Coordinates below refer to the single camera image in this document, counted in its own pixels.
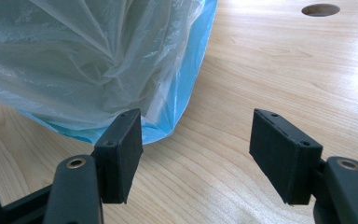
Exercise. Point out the white trash bag blue rim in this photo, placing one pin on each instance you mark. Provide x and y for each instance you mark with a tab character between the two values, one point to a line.
74	62

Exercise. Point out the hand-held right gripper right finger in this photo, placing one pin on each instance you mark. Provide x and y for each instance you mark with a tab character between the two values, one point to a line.
286	161

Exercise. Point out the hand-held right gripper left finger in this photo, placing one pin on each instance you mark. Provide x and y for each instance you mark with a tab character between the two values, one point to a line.
118	161

